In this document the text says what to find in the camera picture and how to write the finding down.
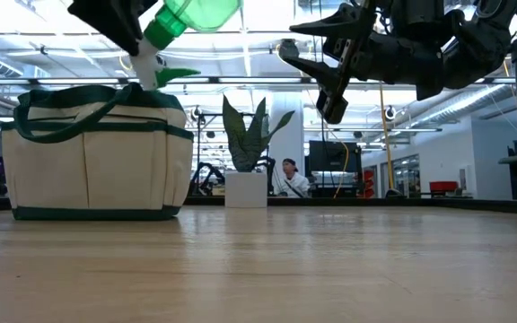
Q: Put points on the background black monitor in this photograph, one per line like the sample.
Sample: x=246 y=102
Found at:
x=330 y=154

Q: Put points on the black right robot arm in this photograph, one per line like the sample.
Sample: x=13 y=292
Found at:
x=483 y=40

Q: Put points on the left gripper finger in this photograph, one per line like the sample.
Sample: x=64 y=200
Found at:
x=115 y=20

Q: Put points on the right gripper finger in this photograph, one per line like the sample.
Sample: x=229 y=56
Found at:
x=317 y=65
x=330 y=24

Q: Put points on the green plastic spray bottle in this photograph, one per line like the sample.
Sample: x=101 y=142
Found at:
x=186 y=13

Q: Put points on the red storage bin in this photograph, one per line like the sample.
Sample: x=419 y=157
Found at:
x=443 y=186

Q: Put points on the person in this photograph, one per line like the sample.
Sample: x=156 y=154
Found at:
x=294 y=184

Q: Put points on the snake plant in white pot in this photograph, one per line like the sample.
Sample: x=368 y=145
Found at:
x=245 y=190

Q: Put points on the cream green gardening bag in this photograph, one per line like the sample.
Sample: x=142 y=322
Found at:
x=97 y=170

